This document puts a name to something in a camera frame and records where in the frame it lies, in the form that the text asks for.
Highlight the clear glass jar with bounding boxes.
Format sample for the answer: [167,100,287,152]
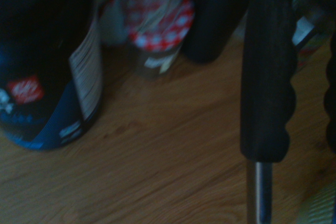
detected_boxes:
[99,0,192,48]

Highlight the black Vega protein tub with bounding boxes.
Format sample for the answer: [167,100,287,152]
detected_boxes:
[0,0,104,152]

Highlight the black shaker bottle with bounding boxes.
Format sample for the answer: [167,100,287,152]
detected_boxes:
[182,0,253,65]

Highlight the jar with red checkered lid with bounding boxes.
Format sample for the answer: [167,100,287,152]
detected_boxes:
[125,0,196,82]

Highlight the black and steel tongs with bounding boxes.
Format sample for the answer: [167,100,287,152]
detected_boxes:
[239,0,336,224]

